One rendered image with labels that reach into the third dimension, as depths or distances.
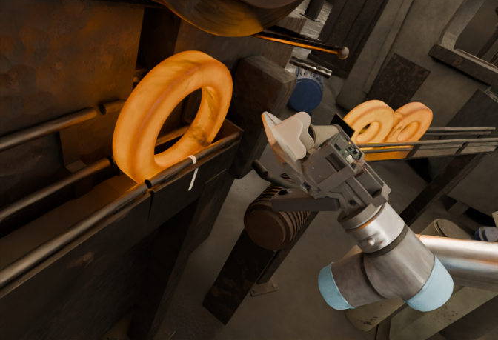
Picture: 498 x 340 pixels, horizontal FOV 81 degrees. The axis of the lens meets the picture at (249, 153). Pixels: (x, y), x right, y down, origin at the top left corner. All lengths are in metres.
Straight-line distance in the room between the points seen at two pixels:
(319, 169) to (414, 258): 0.17
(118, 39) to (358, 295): 0.48
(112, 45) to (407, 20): 2.80
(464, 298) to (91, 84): 1.15
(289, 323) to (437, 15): 2.51
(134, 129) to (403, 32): 2.81
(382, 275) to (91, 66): 0.46
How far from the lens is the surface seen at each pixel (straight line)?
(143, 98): 0.31
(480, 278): 0.60
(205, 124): 0.44
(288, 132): 0.44
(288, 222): 0.67
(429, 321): 1.30
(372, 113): 0.75
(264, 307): 1.17
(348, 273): 0.53
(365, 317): 1.28
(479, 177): 2.43
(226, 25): 0.30
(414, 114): 0.87
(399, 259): 0.47
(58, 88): 0.34
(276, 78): 0.52
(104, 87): 0.36
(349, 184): 0.44
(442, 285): 0.51
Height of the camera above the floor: 0.96
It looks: 33 degrees down
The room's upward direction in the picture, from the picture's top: 25 degrees clockwise
